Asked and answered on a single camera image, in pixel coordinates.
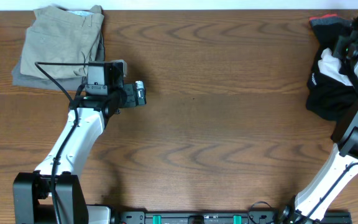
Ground black leggings red waistband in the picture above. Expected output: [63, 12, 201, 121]
[309, 14, 352, 50]

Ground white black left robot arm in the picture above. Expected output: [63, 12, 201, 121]
[13, 81, 146, 223]

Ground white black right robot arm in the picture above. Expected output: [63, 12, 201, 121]
[275, 99, 358, 223]

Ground white crumpled shirt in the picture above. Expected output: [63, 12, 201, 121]
[318, 48, 353, 86]

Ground black garment with logo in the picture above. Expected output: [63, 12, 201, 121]
[306, 47, 358, 122]

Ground folded khaki pants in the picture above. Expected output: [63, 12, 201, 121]
[20, 5, 104, 79]

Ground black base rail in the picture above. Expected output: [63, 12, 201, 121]
[116, 210, 353, 224]

